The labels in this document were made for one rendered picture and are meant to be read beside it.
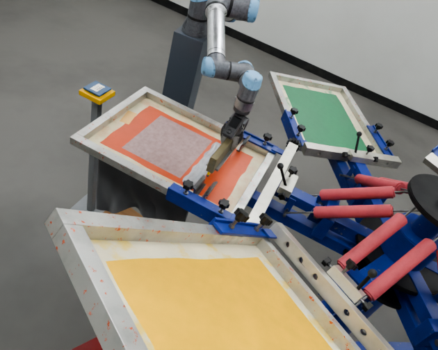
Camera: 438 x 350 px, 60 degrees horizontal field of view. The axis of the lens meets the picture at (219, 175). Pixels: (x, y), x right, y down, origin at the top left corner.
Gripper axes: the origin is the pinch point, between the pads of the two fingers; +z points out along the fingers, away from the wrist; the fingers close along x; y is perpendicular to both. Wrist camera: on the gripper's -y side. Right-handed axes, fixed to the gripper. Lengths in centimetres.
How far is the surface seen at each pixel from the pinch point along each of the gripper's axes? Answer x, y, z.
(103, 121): 56, -11, 10
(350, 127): -51, 93, 14
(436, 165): -93, 57, -5
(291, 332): -46, -75, -15
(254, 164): -12.9, 15.0, 13.6
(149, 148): 31.9, -9.7, 13.6
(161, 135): 32.6, 2.7, 13.6
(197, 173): 6.5, -9.8, 12.9
